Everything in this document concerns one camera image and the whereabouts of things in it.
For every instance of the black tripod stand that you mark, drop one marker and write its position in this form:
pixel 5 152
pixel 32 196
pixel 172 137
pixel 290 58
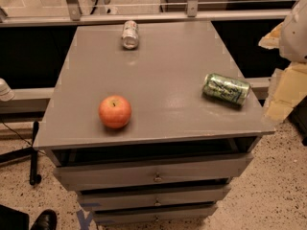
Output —
pixel 35 178

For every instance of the grey drawer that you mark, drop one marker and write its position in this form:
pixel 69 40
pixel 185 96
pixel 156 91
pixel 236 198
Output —
pixel 119 175
pixel 185 211
pixel 156 198

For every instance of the grey drawer cabinet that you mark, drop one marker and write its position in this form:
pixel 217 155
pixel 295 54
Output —
pixel 162 80

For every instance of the green soda can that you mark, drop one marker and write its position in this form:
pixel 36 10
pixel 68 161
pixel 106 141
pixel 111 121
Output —
pixel 226 89

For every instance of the white silver soda can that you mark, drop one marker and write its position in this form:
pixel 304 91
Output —
pixel 130 37

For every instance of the middle grey drawer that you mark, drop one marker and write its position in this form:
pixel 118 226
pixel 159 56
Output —
pixel 156 198

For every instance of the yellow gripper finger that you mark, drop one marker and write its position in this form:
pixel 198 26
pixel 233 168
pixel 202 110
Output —
pixel 291 89
pixel 272 39

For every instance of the bottom grey drawer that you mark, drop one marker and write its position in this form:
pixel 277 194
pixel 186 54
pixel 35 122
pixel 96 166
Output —
pixel 185 211

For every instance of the white cylinder object at left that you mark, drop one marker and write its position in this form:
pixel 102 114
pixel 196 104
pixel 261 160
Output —
pixel 6 94

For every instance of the black shoe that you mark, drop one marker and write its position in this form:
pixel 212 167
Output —
pixel 47 220

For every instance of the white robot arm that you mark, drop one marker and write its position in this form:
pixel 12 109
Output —
pixel 290 37

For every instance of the top grey drawer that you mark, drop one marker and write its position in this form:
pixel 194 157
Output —
pixel 119 175

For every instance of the grey metal railing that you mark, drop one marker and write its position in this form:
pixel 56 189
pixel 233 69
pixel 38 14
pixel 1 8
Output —
pixel 33 13

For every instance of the red apple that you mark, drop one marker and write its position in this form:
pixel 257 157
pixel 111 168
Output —
pixel 115 111

